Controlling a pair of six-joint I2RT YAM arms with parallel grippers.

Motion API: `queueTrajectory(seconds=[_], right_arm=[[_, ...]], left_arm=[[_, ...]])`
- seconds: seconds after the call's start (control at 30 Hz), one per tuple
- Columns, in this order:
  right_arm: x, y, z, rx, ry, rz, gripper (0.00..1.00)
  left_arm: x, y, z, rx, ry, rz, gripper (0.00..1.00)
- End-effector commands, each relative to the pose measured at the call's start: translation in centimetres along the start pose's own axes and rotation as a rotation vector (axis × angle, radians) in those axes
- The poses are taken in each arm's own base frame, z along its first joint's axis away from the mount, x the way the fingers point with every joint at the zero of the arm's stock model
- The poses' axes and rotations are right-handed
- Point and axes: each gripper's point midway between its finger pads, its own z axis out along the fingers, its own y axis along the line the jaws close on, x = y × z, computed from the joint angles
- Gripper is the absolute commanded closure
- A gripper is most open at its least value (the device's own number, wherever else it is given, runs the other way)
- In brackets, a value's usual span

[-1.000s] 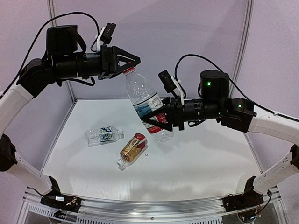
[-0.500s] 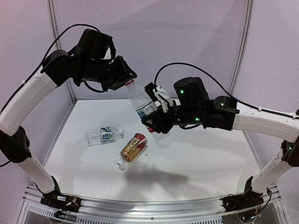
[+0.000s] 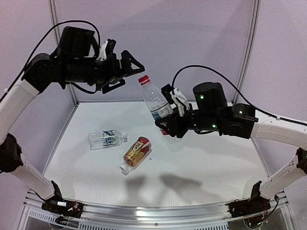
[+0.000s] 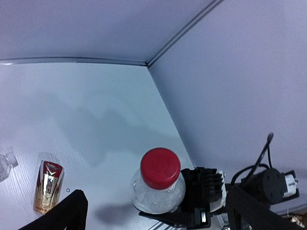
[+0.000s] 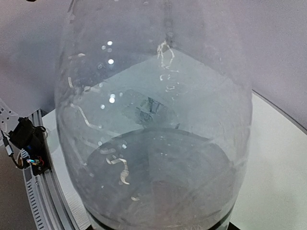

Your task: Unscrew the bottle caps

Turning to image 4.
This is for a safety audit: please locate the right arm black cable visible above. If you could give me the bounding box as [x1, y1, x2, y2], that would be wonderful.
[230, 131, 275, 185]

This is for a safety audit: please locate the right aluminium corner post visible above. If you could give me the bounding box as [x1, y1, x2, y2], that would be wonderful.
[145, 0, 223, 69]

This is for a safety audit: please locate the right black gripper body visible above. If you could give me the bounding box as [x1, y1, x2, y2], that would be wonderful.
[138, 208, 231, 228]

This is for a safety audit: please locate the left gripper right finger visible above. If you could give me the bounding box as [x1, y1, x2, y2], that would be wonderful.
[226, 186, 303, 230]

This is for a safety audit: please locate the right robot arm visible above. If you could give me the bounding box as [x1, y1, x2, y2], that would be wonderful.
[139, 164, 290, 230]

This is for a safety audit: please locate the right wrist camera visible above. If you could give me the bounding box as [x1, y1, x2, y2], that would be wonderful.
[283, 170, 300, 200]

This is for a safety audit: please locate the clear bottle red white label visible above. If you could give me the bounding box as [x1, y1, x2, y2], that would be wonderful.
[128, 147, 187, 215]

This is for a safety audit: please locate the red bottle cap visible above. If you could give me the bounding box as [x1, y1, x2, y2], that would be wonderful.
[140, 148, 181, 190]

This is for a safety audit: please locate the clear bottle blue label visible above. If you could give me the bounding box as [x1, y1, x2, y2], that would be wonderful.
[0, 148, 19, 182]

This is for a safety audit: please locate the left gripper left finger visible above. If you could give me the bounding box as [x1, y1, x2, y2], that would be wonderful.
[20, 189, 88, 230]

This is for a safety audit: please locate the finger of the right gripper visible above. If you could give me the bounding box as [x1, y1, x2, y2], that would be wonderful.
[180, 167, 227, 213]

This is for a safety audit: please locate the gold red tea bottle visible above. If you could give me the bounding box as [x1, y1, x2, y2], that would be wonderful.
[34, 161, 64, 215]

